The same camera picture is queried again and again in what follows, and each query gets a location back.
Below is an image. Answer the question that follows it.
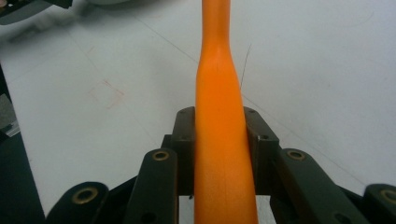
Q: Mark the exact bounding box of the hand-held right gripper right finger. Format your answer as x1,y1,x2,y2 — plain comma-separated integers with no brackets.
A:
243,105,282,196

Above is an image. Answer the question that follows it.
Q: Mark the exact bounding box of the white table cover sheet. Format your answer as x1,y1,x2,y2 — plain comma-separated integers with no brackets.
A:
0,0,396,224

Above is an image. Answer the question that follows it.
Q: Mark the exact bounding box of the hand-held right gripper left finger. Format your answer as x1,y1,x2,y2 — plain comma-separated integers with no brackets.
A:
161,105,196,197

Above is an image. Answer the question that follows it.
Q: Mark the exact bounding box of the orange brush with grey bristles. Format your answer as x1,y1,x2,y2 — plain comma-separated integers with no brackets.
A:
192,0,260,224

